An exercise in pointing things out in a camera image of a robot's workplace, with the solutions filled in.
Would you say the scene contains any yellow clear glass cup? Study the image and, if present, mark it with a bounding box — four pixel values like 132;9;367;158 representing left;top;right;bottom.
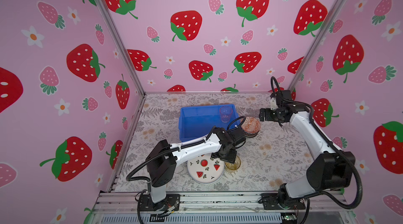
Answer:
225;156;241;171

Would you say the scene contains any pink clear glass cup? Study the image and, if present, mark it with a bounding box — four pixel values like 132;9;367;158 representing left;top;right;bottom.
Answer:
219;106;233;123

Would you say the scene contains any white strawberry pattern plate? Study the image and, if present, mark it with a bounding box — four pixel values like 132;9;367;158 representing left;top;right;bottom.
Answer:
187;153;225;184

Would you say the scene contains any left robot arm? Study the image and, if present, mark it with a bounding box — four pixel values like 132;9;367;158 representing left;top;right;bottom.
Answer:
145;126;246;204

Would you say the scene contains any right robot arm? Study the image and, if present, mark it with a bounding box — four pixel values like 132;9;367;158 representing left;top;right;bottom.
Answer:
259;89;363;209

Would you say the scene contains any blue plastic bin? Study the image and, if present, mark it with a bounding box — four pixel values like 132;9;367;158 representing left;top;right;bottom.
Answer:
178;104;240;142

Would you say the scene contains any orange patterned bowl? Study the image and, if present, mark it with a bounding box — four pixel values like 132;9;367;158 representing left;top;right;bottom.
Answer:
241;116;261;138

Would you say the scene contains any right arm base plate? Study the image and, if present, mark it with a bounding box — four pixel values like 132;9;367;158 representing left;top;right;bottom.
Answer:
258;193;306;210

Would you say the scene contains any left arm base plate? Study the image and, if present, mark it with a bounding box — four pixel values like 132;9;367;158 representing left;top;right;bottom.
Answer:
138;194;181;211

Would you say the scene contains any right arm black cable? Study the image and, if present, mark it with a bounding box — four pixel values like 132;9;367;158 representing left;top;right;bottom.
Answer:
321;151;363;210

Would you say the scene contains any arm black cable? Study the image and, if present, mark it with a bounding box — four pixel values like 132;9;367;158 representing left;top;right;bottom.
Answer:
321;151;363;210
125;143;177;183

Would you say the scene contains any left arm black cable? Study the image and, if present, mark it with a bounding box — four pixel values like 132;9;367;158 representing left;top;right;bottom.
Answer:
125;143;177;183

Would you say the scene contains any aluminium front rail frame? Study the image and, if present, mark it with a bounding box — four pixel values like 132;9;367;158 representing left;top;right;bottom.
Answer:
89;191;358;224

